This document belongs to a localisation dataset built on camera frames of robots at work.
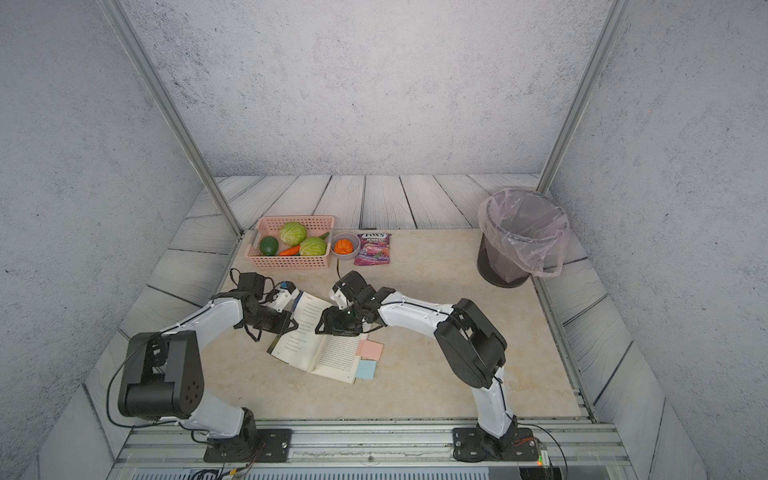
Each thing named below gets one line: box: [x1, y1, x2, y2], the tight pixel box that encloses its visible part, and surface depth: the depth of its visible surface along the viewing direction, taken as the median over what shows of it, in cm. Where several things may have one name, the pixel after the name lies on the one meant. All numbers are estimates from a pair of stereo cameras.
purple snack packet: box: [354, 233, 392, 266], surface depth 113 cm
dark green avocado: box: [260, 236, 279, 256], surface depth 114 cm
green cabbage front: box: [299, 232, 330, 256], surface depth 109 cm
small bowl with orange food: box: [330, 232, 361, 259], surface depth 110 cm
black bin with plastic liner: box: [476, 187, 570, 288], surface depth 96 cm
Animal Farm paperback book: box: [266, 291, 369, 385], surface depth 89 cm
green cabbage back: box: [279, 222, 307, 247], surface depth 113 cm
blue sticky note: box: [355, 360, 377, 379], surface depth 86 cm
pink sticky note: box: [356, 339, 384, 360], surface depth 91 cm
